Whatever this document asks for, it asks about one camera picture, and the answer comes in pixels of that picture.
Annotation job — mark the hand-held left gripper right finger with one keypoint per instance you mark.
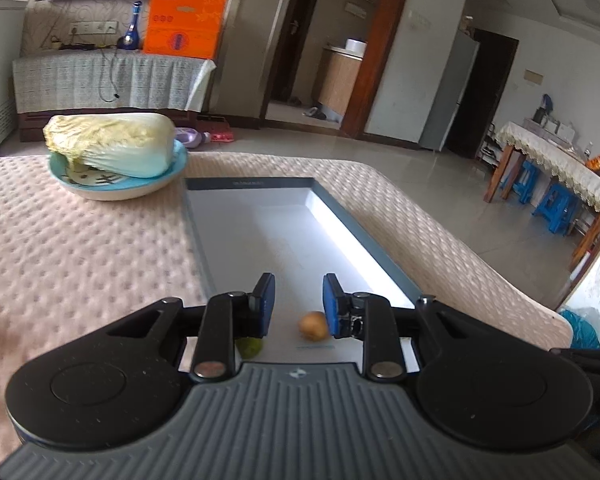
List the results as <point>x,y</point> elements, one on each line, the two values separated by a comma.
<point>332,309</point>

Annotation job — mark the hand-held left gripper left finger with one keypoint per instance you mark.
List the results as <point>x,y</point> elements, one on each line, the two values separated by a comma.
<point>266,306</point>

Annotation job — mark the green fruit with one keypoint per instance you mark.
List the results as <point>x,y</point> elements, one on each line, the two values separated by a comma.
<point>250,349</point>

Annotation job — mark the grey shallow box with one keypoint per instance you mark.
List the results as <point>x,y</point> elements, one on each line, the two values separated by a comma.
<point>260,230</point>

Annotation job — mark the pink slippers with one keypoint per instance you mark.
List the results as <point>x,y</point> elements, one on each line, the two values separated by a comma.
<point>221,136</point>

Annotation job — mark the purple plastic toy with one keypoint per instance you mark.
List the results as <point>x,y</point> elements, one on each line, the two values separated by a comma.
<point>187,137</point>

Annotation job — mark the grey slippers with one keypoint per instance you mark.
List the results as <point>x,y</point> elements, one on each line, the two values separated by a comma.
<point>314,112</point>

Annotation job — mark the blue and white bowl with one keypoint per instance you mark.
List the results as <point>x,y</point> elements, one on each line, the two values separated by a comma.
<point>105,190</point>

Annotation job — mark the wooden dining table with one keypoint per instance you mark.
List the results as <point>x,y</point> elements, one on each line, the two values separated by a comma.
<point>500,170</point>

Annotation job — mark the napa cabbage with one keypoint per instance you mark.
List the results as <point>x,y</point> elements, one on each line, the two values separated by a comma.
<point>115,142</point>

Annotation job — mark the wooden kitchen cabinet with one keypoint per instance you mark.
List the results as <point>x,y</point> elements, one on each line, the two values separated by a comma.
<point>337,82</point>

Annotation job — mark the blue plastic stool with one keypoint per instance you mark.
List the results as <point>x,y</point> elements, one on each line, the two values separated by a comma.
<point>520,182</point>
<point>557,205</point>

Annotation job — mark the teal plastic bag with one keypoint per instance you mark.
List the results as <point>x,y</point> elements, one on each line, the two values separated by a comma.
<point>582,330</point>

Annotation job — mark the white pot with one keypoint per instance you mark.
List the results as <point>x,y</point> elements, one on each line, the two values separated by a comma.
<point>355,47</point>

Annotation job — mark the lace tablecloth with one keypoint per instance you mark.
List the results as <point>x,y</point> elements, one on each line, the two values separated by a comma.
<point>555,165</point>

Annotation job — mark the lace cabinet cloth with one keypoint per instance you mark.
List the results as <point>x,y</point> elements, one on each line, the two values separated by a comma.
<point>80,82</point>

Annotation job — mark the orange gift box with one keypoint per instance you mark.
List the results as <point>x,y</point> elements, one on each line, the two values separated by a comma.
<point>182,25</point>

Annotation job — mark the blue glass bottle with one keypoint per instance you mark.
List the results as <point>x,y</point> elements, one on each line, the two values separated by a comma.
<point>130,37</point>

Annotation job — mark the black power strip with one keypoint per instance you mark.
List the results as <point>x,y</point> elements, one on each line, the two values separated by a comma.
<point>72,46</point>

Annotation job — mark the brown wooden door frame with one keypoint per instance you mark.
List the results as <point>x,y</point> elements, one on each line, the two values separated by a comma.
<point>377,50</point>

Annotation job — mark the white wall socket panel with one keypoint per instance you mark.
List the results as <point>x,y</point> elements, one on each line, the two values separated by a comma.
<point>94,27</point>

